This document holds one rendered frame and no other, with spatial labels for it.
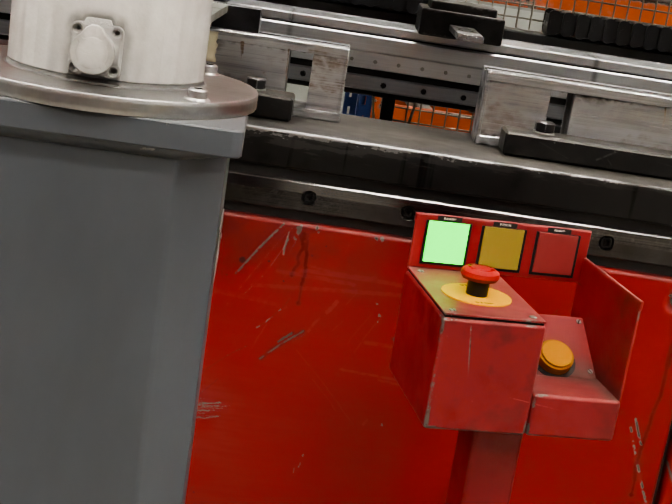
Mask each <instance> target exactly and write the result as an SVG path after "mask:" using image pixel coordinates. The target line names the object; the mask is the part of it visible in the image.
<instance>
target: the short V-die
mask: <svg viewBox="0 0 672 504"><path fill-rule="evenodd" d="M213 2H214V3H220V4H227V5H228V11H227V13H225V14H224V15H222V16H221V17H219V18H218V19H216V20H215V21H213V22H212V23H211V26H212V27H218V28H225V29H231V30H238V31H244V32H251V33H257V34H258V33H259V32H260V27H261V19H262V12H263V8H258V7H251V6H245V5H238V4H232V3H225V2H219V1H213Z"/></svg>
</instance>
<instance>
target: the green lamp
mask: <svg viewBox="0 0 672 504"><path fill-rule="evenodd" d="M469 228H470V225H469V224H459V223H450V222H441V221H431V220H430V221H429V226H428V232H427V237H426V243H425V249H424V255H423V261H427V262H437V263H447V264H457V265H463V261H464V255H465V250H466V244H467V239H468V233H469Z"/></svg>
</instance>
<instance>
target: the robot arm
mask: <svg viewBox="0 0 672 504"><path fill-rule="evenodd" d="M212 7H213V0H12V4H11V16H10V28H9V40H8V45H0V95H1V96H5V97H10V98H14V99H18V100H23V101H28V102H33V103H38V104H43V105H49V106H54V107H61V108H67V109H74V110H80V111H88V112H96V113H103V114H111V115H122V116H132V117H143V118H158V119H179V120H217V119H229V118H237V117H242V116H246V115H249V114H251V113H253V112H254V111H255V110H256V109H257V101H258V92H257V90H256V89H254V88H253V87H252V86H250V85H248V84H246V83H244V82H241V81H239V80H236V79H233V78H230V77H227V76H224V75H221V74H219V73H217V71H218V66H217V65H215V64H211V63H206V56H207V48H208V40H209V32H210V23H211V15H212Z"/></svg>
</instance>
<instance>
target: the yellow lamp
mask: <svg viewBox="0 0 672 504"><path fill-rule="evenodd" d="M524 233H525V231H524V230H516V229H506V228H497V227H488V226H485V229H484V235H483V240H482V246H481V251H480V256H479V262H478V264H482V265H487V266H490V267H492V268H498V269H508V270H517V269H518V264H519V258H520V253H521V248H522V243H523V238H524Z"/></svg>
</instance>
